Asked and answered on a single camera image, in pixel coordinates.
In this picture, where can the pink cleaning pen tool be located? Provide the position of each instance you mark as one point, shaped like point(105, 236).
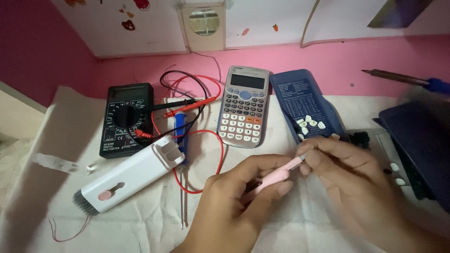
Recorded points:
point(272, 178)

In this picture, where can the blue calculator slide cover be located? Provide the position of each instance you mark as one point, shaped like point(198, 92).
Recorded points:
point(298, 96)

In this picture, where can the red round sticker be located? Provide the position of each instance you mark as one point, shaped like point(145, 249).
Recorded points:
point(141, 4)

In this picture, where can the pile of white calculator keys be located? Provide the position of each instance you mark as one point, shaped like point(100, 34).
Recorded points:
point(312, 123)

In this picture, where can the clear plastic cap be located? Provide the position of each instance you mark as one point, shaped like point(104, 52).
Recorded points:
point(54, 162)

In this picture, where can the striped candy sticker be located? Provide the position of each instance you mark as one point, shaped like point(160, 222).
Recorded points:
point(245, 32)

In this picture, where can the black multimeter probe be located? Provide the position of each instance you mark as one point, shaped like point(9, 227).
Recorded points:
point(175, 103)

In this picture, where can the beige wall plate with mesh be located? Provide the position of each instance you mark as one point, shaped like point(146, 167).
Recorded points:
point(203, 24)

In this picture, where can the small clear plastic piece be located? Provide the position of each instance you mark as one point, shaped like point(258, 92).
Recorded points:
point(92, 169)

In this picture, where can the silver calculator front panel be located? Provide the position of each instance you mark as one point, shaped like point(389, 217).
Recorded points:
point(381, 147)

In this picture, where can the dark blue calculator back shell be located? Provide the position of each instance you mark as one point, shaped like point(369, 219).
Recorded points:
point(418, 147)

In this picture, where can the person's left hand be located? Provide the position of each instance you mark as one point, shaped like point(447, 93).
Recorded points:
point(225, 203)

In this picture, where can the person's right hand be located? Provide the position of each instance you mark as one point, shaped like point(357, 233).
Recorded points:
point(355, 175)

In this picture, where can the silver scientific calculator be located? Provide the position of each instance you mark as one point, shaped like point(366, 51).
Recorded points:
point(242, 105)

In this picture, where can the black digital multimeter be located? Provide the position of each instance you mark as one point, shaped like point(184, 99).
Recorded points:
point(117, 142)

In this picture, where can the single white calculator key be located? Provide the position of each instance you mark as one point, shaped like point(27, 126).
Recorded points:
point(400, 181)
point(394, 167)

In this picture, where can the brown bear sticker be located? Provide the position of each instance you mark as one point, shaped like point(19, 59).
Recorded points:
point(128, 25)

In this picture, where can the pile of black calculator keys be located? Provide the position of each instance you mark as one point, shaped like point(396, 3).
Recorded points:
point(359, 138)

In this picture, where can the white cloth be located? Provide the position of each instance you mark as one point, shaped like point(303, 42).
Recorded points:
point(140, 225)

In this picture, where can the red multimeter probe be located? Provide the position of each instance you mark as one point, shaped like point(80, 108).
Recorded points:
point(191, 106)

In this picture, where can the white wall poster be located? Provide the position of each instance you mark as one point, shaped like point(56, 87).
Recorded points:
point(351, 24)

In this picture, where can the white cleaning kit with brush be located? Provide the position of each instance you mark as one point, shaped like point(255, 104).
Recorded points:
point(135, 174)

